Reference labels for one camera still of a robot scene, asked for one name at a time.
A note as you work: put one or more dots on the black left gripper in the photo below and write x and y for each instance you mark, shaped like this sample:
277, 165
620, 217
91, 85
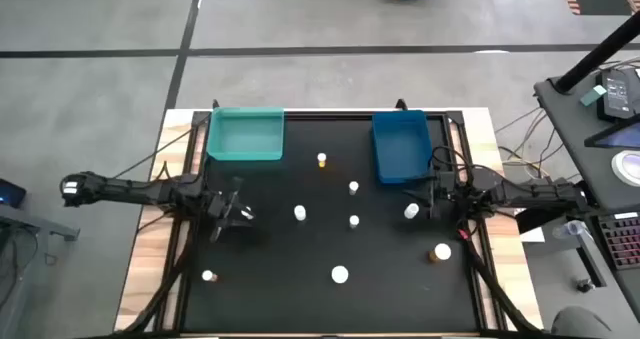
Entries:
224, 208

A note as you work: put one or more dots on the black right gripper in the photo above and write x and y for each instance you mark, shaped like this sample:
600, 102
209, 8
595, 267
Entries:
452, 199

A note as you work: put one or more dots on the translucent white plastic bottle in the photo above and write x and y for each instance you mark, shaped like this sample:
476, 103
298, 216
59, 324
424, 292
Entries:
299, 212

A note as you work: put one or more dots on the reddish bottle small white cap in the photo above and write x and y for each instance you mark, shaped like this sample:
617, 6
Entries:
208, 275

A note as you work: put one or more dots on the amber bottle small white cap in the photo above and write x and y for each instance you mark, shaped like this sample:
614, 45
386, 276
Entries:
321, 158

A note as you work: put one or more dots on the white bottle wide embossed cap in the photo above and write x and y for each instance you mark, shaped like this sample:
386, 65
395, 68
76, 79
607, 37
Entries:
339, 274

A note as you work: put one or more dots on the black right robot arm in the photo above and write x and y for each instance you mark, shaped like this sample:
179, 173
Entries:
525, 194

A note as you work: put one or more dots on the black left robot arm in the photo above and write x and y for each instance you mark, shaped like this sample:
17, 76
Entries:
125, 189

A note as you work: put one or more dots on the blue plastic bin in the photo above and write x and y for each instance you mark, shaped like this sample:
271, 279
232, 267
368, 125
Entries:
400, 149

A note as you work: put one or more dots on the teal plastic bin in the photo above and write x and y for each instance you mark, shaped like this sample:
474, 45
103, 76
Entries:
245, 136

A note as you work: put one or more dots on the amber bottle wide white cap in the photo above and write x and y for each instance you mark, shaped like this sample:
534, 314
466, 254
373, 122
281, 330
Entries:
441, 252

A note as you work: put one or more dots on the black clamp knob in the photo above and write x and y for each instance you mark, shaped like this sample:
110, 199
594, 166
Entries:
216, 104
400, 104

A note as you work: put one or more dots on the black table mat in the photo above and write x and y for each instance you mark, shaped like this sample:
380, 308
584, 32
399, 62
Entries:
280, 304

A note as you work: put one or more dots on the white paper sheet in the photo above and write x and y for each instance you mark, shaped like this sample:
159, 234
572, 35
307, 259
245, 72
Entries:
533, 235

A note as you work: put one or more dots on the black flat bar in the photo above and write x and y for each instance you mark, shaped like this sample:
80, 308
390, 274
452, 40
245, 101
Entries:
537, 220

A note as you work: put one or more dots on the clear plastic bottle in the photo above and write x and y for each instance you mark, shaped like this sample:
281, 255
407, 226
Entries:
570, 229

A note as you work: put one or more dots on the grey side desk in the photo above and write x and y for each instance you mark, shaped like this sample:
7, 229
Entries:
570, 129

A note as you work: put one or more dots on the black caster wheel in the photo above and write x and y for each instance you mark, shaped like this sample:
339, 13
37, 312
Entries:
585, 285

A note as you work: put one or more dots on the small teal box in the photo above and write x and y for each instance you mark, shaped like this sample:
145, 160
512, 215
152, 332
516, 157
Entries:
593, 95

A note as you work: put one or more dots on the dark tablet screen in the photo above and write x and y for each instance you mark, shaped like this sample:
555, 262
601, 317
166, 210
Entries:
617, 136

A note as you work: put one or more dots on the grey metal cart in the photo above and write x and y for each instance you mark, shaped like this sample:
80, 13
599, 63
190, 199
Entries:
30, 229

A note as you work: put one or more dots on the backlit black keyboard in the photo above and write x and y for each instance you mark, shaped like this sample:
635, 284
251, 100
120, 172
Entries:
624, 240

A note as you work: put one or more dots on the white round disc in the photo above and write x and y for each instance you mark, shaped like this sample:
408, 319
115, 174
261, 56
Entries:
629, 168

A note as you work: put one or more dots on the black power adapter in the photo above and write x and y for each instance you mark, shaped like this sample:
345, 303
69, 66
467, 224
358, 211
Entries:
617, 96

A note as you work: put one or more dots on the blue-lit screen device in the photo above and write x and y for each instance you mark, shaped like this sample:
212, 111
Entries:
10, 193

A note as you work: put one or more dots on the black metal pole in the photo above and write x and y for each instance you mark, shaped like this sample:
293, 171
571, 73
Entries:
600, 54

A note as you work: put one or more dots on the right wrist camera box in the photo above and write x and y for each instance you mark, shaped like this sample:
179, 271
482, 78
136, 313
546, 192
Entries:
446, 181

